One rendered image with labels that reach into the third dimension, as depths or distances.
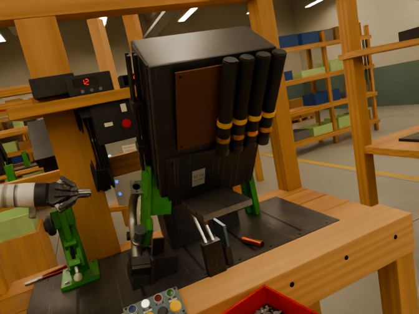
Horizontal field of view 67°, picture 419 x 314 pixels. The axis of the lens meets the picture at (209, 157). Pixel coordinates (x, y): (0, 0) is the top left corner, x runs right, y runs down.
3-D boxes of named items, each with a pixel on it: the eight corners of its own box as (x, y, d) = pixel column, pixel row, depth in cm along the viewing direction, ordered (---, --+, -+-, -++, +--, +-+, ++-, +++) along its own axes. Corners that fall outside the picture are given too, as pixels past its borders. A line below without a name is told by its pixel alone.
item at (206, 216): (254, 208, 94) (252, 198, 93) (204, 226, 88) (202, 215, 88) (205, 184, 130) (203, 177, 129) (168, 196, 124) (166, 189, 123)
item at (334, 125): (381, 129, 682) (370, 19, 640) (289, 159, 596) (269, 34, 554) (360, 129, 732) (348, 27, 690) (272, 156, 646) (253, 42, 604)
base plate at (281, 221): (340, 224, 119) (340, 219, 119) (15, 366, 81) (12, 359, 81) (276, 199, 158) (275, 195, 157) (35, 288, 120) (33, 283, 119)
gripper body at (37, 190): (30, 200, 91) (65, 199, 95) (32, 176, 96) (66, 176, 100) (32, 213, 97) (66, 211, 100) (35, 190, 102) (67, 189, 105)
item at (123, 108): (144, 135, 123) (134, 96, 120) (100, 146, 117) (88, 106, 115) (138, 134, 135) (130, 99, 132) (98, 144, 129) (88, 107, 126)
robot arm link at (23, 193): (38, 195, 105) (17, 196, 103) (35, 176, 97) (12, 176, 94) (36, 220, 100) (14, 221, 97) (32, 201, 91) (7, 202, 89)
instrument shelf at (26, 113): (244, 75, 136) (242, 66, 135) (9, 121, 105) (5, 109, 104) (220, 82, 159) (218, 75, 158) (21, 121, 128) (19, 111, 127)
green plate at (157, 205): (171, 230, 103) (173, 167, 101) (146, 232, 100) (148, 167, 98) (162, 220, 114) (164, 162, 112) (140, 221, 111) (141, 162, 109)
